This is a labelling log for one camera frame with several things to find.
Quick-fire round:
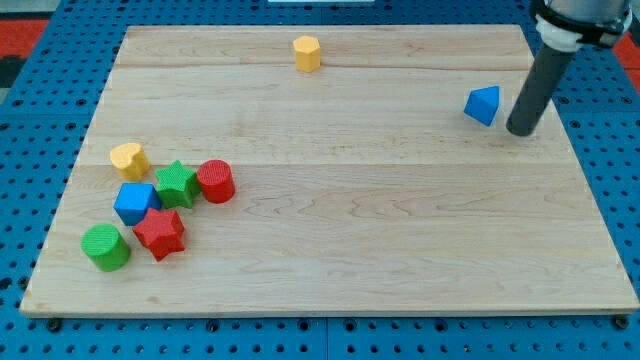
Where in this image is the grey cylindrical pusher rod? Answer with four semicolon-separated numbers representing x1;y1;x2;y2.
506;44;574;137

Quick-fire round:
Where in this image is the blue triangle block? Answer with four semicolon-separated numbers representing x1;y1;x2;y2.
464;86;501;127

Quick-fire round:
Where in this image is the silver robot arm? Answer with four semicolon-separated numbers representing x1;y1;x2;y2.
506;0;633;137

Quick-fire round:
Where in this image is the yellow hexagon block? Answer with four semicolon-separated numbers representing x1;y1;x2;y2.
293;35;321;73

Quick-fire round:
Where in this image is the wooden board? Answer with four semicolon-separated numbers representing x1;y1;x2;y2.
20;25;639;318

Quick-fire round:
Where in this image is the red cylinder block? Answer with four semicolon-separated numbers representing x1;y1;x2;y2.
196;159;235;204

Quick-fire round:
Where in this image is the green star block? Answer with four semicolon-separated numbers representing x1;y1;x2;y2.
154;160;201;209

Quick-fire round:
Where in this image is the red star block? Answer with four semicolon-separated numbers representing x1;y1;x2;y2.
132;208;186;262

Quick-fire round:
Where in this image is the yellow heart block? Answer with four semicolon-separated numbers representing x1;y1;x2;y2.
109;142;150;182

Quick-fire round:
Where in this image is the blue cube block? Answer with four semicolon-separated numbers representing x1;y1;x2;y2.
113;183;162;226

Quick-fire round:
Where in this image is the green cylinder block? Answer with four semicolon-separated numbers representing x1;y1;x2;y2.
81;223;131;272

